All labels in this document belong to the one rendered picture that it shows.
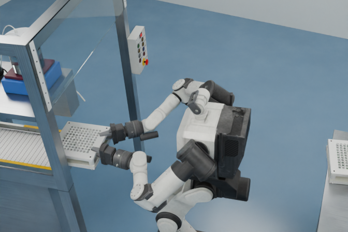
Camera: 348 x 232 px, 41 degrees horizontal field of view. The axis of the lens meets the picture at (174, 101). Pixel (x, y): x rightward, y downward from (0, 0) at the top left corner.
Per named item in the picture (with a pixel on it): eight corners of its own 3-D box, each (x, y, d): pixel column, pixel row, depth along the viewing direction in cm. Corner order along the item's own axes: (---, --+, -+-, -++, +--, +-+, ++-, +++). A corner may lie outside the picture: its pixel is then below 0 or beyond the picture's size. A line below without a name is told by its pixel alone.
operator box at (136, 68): (148, 60, 310) (144, 26, 294) (140, 74, 298) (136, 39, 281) (139, 59, 312) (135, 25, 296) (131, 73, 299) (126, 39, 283)
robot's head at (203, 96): (210, 104, 205) (209, 88, 199) (205, 119, 197) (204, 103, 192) (195, 103, 206) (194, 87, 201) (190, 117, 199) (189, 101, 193)
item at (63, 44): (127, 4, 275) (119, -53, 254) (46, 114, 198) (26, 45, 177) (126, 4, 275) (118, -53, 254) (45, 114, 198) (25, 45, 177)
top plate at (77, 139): (111, 129, 241) (110, 126, 240) (92, 162, 223) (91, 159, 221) (68, 123, 247) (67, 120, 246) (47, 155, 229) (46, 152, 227)
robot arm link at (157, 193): (154, 222, 194) (191, 188, 189) (131, 207, 188) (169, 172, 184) (150, 205, 204) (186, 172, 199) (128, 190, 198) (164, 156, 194)
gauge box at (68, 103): (80, 104, 244) (72, 73, 231) (71, 117, 236) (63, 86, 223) (42, 99, 249) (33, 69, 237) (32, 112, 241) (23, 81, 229)
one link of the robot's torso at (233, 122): (250, 147, 230) (254, 90, 208) (240, 200, 204) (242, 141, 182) (192, 139, 237) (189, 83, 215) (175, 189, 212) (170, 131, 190)
